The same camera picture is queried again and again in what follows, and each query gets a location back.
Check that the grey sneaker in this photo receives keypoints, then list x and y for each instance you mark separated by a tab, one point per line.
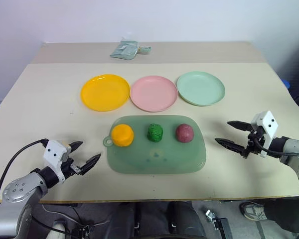
254	211

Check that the green ball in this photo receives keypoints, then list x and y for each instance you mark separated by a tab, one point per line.
155	132

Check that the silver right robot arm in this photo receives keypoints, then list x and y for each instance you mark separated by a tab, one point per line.
295	156

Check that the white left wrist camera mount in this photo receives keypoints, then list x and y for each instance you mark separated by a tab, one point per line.
53	152

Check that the blue object beside table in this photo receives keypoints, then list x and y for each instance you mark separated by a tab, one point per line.
287	83

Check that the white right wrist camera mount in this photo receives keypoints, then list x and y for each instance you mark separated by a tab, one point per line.
269	124

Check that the pink plastic plate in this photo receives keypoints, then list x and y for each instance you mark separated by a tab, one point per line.
153	93

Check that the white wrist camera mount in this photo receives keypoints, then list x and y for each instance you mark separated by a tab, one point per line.
53	152
269	124

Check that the metal bracket under table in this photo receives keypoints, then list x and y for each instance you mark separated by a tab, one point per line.
218	222

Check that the translucent green cutting mat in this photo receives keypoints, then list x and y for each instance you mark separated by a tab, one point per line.
154	159

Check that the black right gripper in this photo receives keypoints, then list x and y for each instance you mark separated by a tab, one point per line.
250	148

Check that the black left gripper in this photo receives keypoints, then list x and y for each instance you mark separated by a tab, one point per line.
69	169

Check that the dark trouser leg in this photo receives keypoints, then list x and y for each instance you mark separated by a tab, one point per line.
286	214

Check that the mint green plastic plate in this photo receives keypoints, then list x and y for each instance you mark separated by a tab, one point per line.
200	88

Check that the dark rounded shape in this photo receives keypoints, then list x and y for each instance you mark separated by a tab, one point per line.
187	219
129	221

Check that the dark red ball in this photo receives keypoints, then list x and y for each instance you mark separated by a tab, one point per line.
184	133

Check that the clear bag with green contents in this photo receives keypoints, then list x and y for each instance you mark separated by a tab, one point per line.
123	51

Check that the yellow plastic plate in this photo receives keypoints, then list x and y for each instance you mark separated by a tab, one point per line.
104	92

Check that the orange ball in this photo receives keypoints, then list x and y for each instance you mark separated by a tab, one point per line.
122	135

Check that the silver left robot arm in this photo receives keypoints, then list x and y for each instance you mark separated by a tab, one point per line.
17	191

